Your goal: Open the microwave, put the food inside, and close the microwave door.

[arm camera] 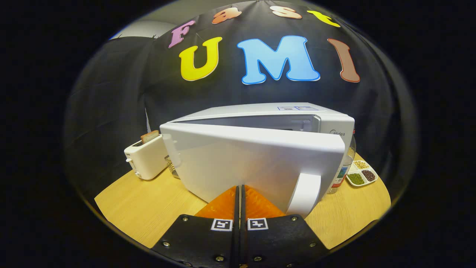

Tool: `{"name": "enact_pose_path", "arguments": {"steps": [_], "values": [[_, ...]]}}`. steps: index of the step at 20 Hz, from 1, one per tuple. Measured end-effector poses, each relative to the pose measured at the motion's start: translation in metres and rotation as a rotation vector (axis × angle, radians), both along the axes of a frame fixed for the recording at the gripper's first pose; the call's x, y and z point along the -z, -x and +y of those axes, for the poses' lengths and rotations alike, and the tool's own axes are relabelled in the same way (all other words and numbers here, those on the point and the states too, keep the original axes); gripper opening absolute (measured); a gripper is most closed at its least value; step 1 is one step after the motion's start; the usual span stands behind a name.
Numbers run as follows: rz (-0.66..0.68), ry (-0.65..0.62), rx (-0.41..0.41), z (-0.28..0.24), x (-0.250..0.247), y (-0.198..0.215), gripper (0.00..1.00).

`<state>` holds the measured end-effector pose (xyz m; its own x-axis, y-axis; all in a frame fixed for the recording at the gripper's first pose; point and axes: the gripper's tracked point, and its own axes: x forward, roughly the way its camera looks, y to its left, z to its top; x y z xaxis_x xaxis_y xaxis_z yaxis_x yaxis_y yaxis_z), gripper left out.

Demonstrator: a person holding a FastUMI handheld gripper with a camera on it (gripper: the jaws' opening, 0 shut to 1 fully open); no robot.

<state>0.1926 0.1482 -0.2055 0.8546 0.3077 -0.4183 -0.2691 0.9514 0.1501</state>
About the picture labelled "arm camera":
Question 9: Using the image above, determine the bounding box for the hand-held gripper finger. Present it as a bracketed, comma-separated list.
[151, 185, 240, 268]
[240, 184, 331, 268]

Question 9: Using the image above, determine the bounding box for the wire mesh basket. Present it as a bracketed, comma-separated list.
[165, 156, 181, 179]

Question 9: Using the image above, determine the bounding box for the white divided dish of beans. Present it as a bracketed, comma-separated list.
[346, 159, 378, 187]

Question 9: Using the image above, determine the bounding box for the white toaster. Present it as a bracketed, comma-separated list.
[124, 134, 168, 181]

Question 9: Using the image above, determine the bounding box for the white microwave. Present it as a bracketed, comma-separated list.
[159, 102, 356, 219]

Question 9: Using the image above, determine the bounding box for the clear plastic water bottle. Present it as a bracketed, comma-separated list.
[327, 130, 357, 194]

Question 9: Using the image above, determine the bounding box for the toasted bread slice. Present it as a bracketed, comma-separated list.
[141, 130, 160, 145]

